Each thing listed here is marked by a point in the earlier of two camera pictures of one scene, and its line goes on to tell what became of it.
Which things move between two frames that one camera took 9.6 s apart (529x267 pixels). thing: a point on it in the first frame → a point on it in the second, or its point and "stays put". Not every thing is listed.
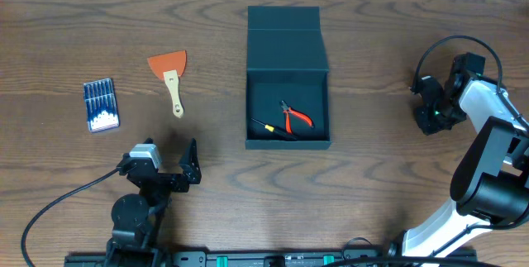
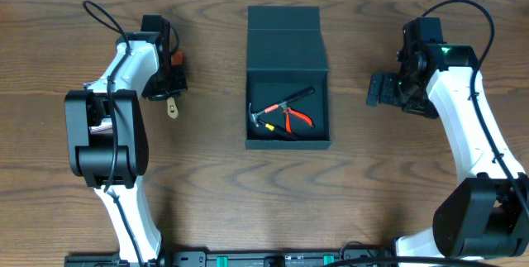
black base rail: x=288 y=258 stays put
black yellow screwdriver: x=278 y=131 stays put
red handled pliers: x=287 y=110 stays put
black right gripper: x=426 y=126 → x=379 y=78
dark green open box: x=286 y=61 stays put
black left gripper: x=164 y=178 → x=177 y=80
